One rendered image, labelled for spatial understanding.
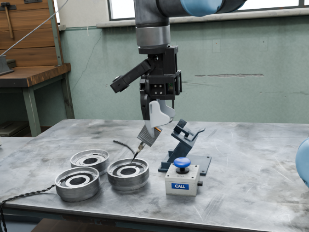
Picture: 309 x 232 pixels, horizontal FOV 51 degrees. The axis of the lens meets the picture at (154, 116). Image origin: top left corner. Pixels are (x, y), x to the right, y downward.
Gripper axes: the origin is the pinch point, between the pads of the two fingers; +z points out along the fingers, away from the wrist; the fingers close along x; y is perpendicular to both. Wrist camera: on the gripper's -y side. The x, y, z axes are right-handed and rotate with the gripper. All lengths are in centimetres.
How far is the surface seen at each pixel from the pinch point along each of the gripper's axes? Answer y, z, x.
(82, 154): -22.8, 9.9, 3.2
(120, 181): -5.8, 10.1, -8.6
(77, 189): -13.7, 9.5, -14.7
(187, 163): 9.6, 6.0, -4.8
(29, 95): -121, 19, 101
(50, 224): -41, 38, 5
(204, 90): -14, 30, 157
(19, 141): -80, 25, 41
